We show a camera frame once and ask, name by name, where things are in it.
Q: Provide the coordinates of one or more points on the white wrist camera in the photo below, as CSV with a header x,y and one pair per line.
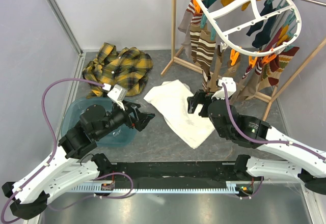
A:
x,y
228,88
115,92

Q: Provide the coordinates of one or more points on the white towel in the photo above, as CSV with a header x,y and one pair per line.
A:
x,y
170,99

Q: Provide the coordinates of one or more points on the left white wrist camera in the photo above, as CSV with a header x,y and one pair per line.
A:
x,y
115,92

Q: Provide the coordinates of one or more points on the aluminium corner post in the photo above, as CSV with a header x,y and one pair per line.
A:
x,y
65,26

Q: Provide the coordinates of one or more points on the plain tan sock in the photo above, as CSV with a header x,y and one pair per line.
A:
x,y
212,86
232,69

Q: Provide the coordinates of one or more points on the white round sock hanger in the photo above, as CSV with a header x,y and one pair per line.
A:
x,y
212,17

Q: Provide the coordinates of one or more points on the grey sock maroon cuff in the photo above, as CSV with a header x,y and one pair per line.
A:
x,y
251,87

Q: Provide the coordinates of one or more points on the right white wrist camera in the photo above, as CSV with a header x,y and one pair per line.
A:
x,y
228,88

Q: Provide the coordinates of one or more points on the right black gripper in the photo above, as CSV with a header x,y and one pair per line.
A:
x,y
199,97

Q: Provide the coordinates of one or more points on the yellow plaid shirt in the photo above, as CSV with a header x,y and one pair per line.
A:
x,y
128,68

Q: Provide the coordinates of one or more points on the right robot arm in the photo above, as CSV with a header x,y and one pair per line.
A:
x,y
298,162

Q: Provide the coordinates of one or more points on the grey cable duct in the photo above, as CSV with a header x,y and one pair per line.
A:
x,y
89,187

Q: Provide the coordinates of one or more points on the teal plastic basin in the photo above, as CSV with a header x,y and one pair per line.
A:
x,y
117,138

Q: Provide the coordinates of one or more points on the navy blue sock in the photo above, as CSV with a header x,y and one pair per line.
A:
x,y
263,37

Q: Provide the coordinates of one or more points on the wooden clothes rack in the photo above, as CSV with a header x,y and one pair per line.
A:
x,y
268,99

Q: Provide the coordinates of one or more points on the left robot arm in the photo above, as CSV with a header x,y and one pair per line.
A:
x,y
31,195

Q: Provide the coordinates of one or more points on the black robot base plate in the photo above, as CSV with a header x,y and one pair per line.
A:
x,y
185,174

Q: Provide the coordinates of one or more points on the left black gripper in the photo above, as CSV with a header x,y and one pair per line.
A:
x,y
142,118

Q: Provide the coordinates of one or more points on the brown striped sock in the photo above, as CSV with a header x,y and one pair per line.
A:
x,y
195,33
205,54

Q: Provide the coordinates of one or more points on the maroon patterned sock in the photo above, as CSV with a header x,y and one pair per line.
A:
x,y
272,71

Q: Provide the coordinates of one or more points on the grey sock red stripes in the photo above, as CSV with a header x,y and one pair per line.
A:
x,y
190,17

